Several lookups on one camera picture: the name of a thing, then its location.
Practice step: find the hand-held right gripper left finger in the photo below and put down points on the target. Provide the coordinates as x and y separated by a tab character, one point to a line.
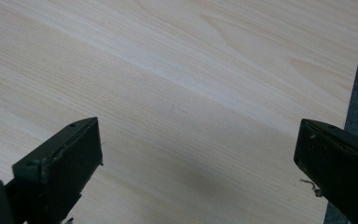
59	165

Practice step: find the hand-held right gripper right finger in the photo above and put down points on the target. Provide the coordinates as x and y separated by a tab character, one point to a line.
341	168

